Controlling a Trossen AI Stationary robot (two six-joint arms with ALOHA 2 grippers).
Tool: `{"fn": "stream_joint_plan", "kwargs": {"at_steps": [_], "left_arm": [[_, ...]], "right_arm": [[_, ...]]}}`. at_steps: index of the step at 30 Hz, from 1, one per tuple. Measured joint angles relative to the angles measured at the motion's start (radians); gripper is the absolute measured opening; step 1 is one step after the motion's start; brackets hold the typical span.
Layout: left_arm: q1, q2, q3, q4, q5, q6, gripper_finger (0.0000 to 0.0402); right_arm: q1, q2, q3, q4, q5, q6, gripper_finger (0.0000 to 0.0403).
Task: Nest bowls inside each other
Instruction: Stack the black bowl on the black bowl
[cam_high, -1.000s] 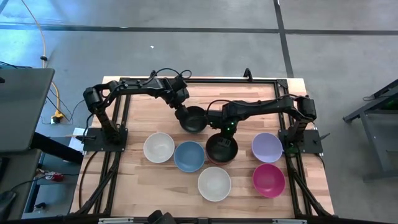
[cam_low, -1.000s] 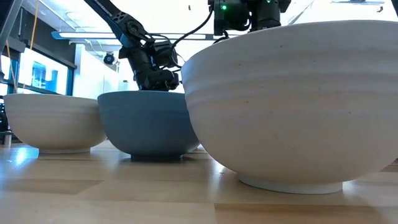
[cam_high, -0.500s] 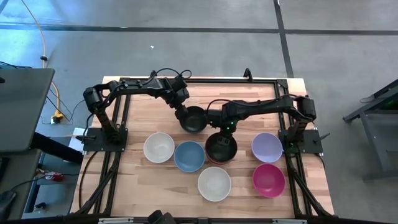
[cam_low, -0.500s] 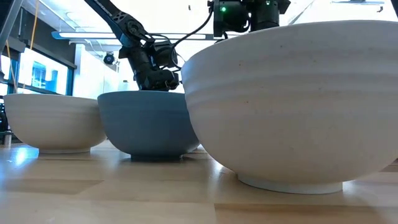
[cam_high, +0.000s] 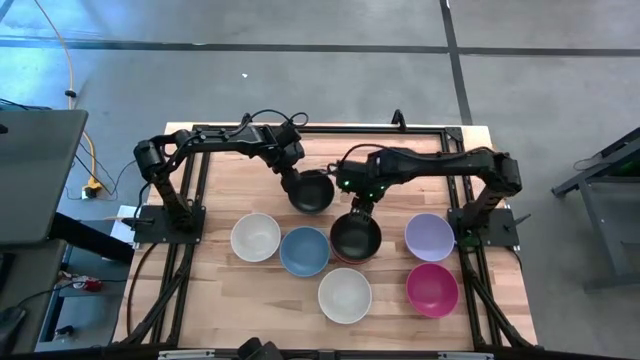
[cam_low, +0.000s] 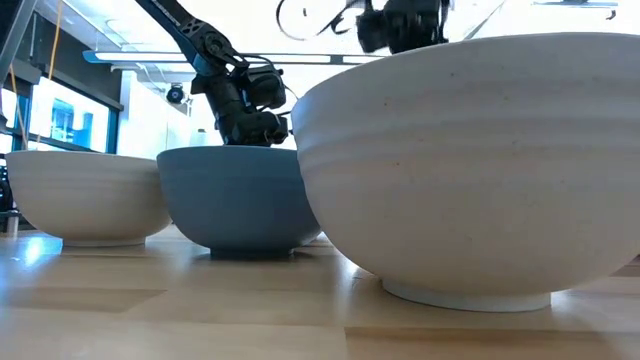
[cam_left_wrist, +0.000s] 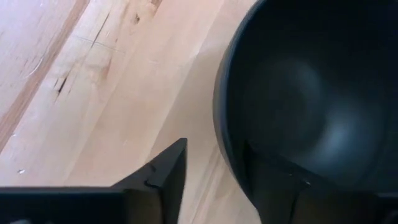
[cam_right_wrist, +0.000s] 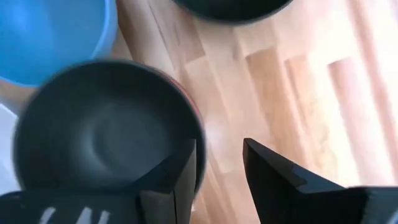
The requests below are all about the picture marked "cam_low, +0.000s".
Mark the blue ceramic bowl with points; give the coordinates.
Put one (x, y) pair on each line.
(235, 200)

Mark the white ceramic bowl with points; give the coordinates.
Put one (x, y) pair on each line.
(475, 175)
(85, 195)

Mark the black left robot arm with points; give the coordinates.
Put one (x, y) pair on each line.
(185, 27)

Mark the ceiling light track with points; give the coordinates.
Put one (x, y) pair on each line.
(340, 59)

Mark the blue tinted window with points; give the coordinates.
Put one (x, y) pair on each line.
(70, 122)

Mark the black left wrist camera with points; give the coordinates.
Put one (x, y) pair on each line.
(265, 87)

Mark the black dome security camera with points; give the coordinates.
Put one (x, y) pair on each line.
(175, 94)

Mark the black aluminium table frame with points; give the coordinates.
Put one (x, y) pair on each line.
(17, 35)

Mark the short silver metal post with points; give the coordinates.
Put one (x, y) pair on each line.
(12, 225)

